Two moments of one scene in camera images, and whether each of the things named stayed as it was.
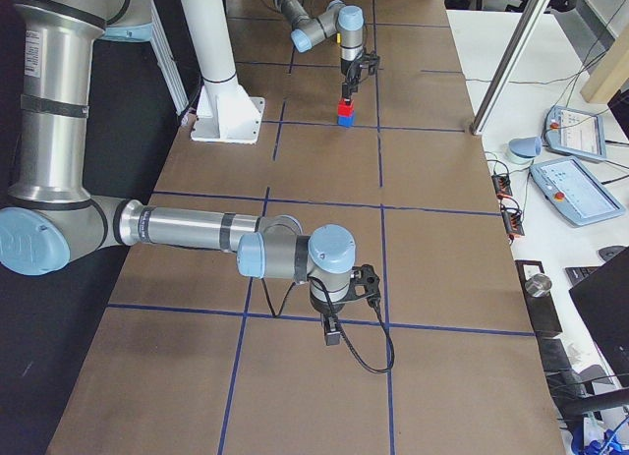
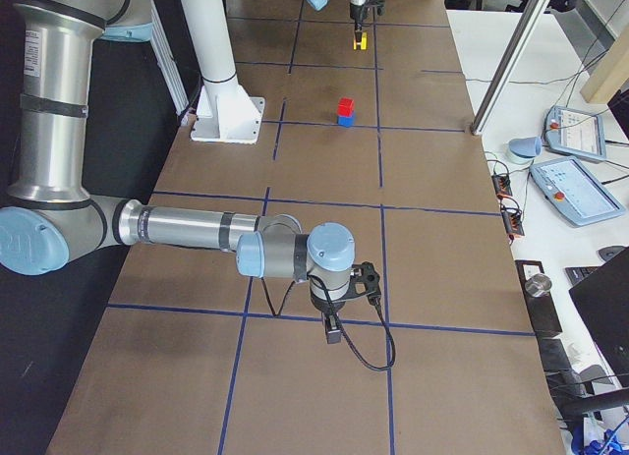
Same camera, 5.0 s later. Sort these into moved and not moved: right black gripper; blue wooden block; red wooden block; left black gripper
Moved: left black gripper
Not moved: right black gripper; blue wooden block; red wooden block
